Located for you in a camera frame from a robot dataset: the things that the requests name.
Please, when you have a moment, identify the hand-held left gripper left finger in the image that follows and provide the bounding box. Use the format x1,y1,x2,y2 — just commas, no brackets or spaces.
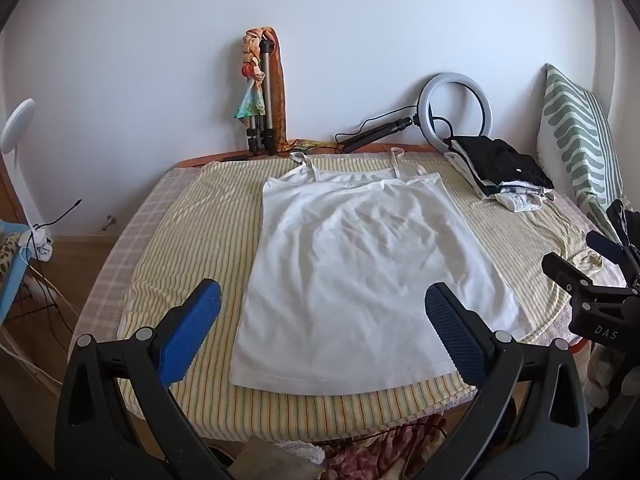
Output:
54,278,236,480

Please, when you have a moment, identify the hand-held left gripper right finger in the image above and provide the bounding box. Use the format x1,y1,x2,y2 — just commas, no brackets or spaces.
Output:
415,282,591,480

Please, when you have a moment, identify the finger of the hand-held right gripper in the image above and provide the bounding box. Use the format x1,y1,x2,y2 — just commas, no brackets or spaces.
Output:
542,252,601,306
586,230,633,268

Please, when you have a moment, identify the white camisole top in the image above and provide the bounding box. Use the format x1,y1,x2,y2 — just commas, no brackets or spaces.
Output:
230,147,533,395

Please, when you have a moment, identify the person's right hand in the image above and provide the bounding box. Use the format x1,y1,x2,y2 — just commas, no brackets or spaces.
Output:
575,347,626,408

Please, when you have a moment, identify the yellow striped bed sheet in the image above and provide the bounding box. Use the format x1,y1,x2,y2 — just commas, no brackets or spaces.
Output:
117,152,608,443

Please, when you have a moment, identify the plaid covered bed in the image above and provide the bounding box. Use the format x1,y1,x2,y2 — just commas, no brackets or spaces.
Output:
67,150,631,361

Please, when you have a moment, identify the green patterned pillow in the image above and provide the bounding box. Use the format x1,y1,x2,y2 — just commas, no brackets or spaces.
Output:
536,63,626,241

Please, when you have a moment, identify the black folded garment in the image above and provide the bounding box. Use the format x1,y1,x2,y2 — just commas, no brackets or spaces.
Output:
445,136,555,198

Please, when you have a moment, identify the red floral cloth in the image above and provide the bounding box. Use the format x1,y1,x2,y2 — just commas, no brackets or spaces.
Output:
325,412,451,480

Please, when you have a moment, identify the white power adapter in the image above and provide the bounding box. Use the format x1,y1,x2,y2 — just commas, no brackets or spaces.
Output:
20,225,56,263

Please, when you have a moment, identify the white lace cloth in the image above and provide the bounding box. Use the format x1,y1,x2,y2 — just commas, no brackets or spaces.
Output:
272,439,328,466

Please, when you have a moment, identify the light blue plastic panel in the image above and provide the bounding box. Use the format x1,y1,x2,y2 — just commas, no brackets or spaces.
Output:
0,220,31,326

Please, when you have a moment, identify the leopard print cloth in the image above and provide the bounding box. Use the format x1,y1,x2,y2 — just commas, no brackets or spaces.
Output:
0,232,21,281

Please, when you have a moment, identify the colourful patterned scarf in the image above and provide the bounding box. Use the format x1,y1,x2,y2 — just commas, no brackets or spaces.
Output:
232,27,268,128

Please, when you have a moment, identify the silver tripod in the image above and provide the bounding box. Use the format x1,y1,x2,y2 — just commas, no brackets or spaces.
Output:
245,40,278,156

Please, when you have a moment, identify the white round lamp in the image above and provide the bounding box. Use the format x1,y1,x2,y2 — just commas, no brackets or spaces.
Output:
0,99,37,161

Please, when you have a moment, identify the thin black cable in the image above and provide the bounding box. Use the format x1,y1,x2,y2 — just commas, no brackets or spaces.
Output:
35,199,83,228

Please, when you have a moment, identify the white ring light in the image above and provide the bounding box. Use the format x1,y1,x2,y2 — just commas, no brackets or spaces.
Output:
417,72,495,153

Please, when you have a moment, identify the black ring light stand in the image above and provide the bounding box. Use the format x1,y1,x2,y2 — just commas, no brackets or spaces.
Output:
341,116,421,154

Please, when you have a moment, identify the black ring light cable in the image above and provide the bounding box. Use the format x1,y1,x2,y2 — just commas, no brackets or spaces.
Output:
334,107,416,153

